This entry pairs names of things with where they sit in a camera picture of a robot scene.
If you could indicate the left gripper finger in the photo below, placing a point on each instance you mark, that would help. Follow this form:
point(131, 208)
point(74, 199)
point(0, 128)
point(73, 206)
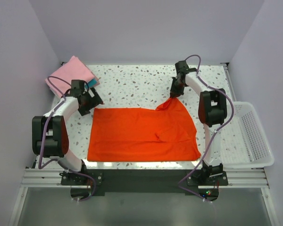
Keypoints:
point(85, 109)
point(95, 99)

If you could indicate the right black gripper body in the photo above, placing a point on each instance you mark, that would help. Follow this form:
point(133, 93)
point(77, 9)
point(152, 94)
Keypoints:
point(176, 81)

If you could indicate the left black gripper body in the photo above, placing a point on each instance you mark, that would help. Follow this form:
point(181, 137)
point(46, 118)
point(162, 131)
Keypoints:
point(87, 100)

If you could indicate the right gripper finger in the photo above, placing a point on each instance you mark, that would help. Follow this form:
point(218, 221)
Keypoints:
point(173, 91)
point(179, 90)

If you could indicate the orange t shirt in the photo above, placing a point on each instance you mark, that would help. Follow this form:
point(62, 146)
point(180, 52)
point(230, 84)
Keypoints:
point(166, 133)

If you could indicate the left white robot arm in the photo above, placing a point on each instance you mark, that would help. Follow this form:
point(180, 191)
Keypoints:
point(49, 133)

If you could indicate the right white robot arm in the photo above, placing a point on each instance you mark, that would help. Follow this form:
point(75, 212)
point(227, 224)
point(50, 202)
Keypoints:
point(212, 112)

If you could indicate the teal folded t shirt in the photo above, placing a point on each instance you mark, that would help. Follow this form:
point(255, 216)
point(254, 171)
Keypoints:
point(92, 83)

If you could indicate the pink folded t shirt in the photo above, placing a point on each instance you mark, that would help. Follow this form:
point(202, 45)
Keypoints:
point(60, 81)

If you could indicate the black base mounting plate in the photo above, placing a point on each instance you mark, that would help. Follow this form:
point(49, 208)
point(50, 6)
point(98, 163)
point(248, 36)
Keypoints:
point(84, 186)

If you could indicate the white plastic basket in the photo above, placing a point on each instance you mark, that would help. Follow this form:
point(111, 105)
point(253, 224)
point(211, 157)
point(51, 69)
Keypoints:
point(244, 144)

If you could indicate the aluminium frame rail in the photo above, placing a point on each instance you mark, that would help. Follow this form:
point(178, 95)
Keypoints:
point(234, 178)

